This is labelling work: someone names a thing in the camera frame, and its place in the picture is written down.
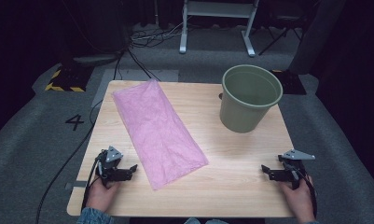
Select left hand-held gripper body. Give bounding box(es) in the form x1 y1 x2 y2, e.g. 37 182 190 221
95 146 124 188

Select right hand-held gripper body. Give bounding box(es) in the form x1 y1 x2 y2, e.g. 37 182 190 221
278 148 316 190

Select pink plastic bag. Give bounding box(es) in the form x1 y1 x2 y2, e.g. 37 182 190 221
111 78 210 191

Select green plastic bucket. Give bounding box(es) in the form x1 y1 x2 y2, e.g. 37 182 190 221
219 63 284 134

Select person's left hand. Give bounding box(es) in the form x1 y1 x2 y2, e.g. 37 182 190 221
85 178 120 214

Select person's right hand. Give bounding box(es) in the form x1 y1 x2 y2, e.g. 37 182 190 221
279 176 317 224

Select grey clamp on table edge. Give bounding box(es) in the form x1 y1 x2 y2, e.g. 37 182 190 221
64 180 88 191

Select person's legs in jeans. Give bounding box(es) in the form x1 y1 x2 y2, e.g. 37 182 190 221
184 217 229 224

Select black yellow striped floor plate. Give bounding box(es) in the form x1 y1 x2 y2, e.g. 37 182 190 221
45 64 95 93

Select black tripod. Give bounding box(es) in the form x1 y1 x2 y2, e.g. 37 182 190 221
257 24 304 57

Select left hand-held gripper cable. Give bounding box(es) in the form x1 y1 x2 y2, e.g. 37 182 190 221
80 157 102 213

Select hand-held gripper cable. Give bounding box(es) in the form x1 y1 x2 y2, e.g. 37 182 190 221
295 169 319 218
80 157 102 213

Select right hand-held gripper cable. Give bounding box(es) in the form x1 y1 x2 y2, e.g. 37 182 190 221
295 169 319 218

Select long black floor cable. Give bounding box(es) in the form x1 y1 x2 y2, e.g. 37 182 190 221
35 99 104 224

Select bundle of floor cables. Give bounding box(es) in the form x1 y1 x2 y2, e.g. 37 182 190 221
129 21 185 49

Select white metal stand frame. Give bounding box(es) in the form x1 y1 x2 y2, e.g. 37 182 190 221
178 0 260 58

